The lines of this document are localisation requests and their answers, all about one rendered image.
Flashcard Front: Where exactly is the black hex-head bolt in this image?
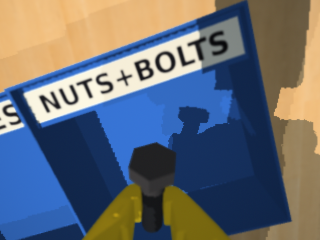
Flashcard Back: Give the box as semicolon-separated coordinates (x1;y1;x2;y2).
128;142;176;233

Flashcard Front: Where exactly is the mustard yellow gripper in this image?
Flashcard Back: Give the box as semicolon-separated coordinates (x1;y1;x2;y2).
82;183;231;240

